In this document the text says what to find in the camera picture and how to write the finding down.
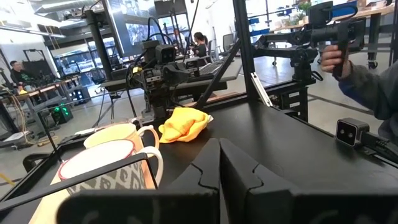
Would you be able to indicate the large dark display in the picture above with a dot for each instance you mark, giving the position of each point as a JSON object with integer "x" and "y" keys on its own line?
{"x": 133, "y": 28}

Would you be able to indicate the orange cloth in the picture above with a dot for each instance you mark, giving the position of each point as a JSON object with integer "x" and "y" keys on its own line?
{"x": 183, "y": 124}

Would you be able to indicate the office chair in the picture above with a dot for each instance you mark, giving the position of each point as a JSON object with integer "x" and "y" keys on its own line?
{"x": 228, "y": 42}

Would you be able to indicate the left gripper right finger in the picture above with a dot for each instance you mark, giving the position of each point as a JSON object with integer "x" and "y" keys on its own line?
{"x": 264, "y": 205}

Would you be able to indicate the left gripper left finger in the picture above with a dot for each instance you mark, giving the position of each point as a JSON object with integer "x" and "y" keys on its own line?
{"x": 186, "y": 205}

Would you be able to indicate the wooden workbench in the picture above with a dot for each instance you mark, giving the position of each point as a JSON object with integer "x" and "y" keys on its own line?
{"x": 370, "y": 12}
{"x": 46, "y": 88}

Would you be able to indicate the pale yellow mug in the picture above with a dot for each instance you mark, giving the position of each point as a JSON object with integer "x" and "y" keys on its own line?
{"x": 109, "y": 132}

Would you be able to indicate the small black table camera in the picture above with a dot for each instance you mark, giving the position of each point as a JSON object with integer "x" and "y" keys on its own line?
{"x": 351, "y": 132}

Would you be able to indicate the grey white patterned mug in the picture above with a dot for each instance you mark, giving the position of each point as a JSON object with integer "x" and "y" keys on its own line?
{"x": 93, "y": 158}

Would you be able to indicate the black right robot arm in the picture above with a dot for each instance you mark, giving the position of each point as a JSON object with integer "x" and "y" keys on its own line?
{"x": 158, "y": 102}

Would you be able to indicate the potted green plant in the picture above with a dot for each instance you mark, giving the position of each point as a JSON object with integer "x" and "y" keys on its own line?
{"x": 304, "y": 9}

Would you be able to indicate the black keyboard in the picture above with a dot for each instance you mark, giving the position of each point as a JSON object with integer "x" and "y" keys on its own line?
{"x": 211, "y": 68}

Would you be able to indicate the grey desk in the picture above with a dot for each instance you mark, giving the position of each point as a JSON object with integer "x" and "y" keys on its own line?
{"x": 224, "y": 79}

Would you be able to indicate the black aluminium rig frame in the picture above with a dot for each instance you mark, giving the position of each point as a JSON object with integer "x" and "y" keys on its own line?
{"x": 245, "y": 46}

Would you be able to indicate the black stand pole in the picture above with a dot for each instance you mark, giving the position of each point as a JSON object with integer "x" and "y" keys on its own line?
{"x": 96, "y": 40}

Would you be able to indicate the person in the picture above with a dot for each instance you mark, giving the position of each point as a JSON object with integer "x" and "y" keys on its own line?
{"x": 379, "y": 90}
{"x": 20, "y": 76}
{"x": 200, "y": 46}

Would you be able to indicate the green lit black box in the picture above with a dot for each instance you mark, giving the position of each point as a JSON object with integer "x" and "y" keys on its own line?
{"x": 62, "y": 113}

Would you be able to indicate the person's left hand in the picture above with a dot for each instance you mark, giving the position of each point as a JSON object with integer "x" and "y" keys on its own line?
{"x": 331, "y": 59}

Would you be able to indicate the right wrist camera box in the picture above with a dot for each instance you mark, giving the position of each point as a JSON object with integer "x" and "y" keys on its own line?
{"x": 165, "y": 54}

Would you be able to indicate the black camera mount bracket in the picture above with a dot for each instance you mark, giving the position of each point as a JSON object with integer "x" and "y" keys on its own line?
{"x": 381, "y": 146}

